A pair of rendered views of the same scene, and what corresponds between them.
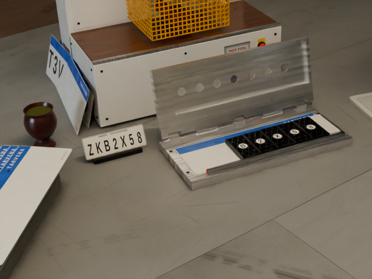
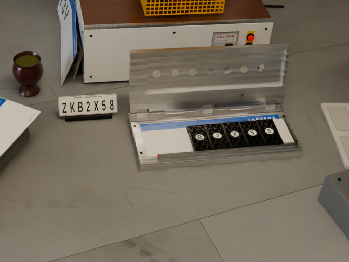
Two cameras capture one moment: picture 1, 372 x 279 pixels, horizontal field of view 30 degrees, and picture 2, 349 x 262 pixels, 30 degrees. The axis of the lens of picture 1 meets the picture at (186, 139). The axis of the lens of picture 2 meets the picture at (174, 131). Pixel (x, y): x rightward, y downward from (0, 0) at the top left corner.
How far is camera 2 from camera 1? 36 cm
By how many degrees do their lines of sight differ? 11
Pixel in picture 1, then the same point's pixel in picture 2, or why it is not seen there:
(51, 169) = (15, 129)
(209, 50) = (198, 33)
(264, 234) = (185, 233)
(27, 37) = not seen: outside the picture
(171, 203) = (117, 180)
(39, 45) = not seen: outside the picture
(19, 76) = (32, 7)
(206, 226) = (138, 211)
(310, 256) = not seen: outside the picture
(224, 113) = (193, 100)
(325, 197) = (254, 208)
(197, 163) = (153, 145)
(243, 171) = (191, 162)
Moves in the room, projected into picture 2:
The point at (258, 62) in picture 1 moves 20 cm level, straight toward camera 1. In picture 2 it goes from (236, 60) to (218, 103)
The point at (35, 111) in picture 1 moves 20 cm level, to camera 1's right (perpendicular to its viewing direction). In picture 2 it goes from (24, 60) to (94, 73)
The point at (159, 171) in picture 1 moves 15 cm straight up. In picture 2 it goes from (118, 143) to (120, 99)
